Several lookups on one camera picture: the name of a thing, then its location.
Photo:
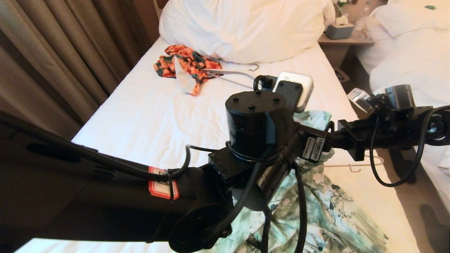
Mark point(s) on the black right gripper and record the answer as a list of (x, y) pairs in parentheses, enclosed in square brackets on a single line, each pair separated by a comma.
[(351, 137)]

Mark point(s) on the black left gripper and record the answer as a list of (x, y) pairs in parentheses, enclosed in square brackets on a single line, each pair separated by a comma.
[(313, 147)]

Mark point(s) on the green leaf print shirt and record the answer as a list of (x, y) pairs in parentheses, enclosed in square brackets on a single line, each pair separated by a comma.
[(327, 211)]

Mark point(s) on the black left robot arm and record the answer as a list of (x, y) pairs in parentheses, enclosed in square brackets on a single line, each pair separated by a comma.
[(88, 196)]

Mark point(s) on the grey hanger with clips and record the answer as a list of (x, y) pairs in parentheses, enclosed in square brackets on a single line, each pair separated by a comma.
[(218, 72)]

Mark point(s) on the black slipper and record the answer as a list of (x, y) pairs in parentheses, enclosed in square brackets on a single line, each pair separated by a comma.
[(404, 172), (434, 228)]

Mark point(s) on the wooden nightstand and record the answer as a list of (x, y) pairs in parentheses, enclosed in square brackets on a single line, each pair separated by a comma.
[(346, 41)]

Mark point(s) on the grey tissue box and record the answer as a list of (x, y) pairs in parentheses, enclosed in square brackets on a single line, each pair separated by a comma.
[(339, 31)]

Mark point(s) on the white duvet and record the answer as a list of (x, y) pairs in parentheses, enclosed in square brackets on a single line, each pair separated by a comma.
[(411, 63)]

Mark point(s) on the clear plastic bottle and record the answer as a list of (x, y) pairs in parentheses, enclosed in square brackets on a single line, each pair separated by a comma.
[(362, 19)]

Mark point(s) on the white flower plant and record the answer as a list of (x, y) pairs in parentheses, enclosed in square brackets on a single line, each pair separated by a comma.
[(339, 3)]

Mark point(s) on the large white pillow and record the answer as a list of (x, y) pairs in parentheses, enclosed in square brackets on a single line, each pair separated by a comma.
[(246, 28)]

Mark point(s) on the small white pillow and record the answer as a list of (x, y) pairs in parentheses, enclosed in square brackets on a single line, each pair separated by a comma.
[(415, 17)]

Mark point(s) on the orange floral garment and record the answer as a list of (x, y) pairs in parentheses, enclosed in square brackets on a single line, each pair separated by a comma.
[(191, 61)]

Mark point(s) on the small green item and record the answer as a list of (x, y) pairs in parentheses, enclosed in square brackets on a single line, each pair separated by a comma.
[(429, 7)]

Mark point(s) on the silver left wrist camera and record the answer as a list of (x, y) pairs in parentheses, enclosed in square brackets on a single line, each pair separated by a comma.
[(307, 91)]

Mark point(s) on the black left camera bracket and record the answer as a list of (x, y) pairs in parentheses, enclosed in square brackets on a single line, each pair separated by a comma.
[(288, 95)]

